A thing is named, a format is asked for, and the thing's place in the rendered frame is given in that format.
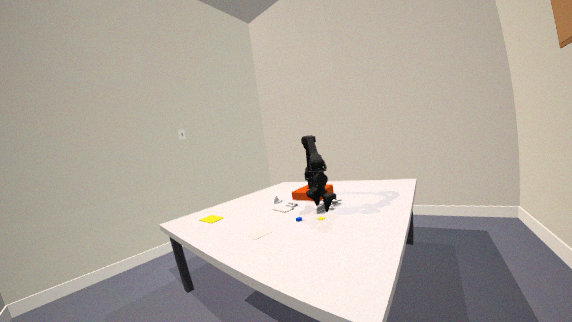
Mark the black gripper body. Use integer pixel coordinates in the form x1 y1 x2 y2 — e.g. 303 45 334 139
313 183 337 201

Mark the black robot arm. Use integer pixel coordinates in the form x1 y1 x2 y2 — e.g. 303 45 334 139
301 135 328 199

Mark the yellow flat plate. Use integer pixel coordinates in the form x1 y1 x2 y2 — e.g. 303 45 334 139
199 215 225 224

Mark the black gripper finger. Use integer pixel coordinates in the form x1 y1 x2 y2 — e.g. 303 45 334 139
321 200 332 212
312 196 321 207

